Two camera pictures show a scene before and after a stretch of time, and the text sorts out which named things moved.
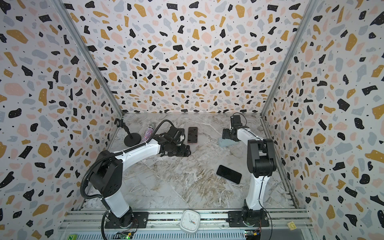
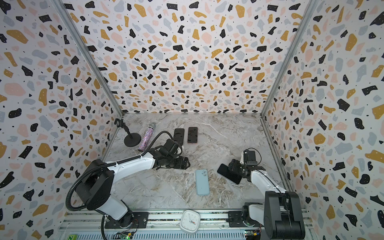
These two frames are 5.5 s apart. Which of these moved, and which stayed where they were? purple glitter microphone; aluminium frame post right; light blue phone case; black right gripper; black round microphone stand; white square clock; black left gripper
Moved: black right gripper; light blue phone case; black left gripper
Stayed: black round microphone stand; purple glitter microphone; white square clock; aluminium frame post right
